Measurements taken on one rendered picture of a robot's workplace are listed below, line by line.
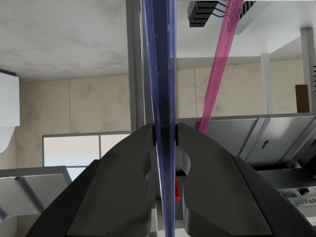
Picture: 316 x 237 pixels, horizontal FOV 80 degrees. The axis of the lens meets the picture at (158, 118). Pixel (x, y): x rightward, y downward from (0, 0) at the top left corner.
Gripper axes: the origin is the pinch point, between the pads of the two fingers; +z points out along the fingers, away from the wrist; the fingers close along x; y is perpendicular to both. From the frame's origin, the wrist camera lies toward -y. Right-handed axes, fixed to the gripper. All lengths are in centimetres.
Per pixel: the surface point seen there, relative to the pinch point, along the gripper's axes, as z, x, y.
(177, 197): 8.2, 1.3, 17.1
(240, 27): 61, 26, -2
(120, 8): 169, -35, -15
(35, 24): 181, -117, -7
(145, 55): 12.1, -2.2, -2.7
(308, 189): 19.1, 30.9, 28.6
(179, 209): 17.3, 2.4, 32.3
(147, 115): 14.6, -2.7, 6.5
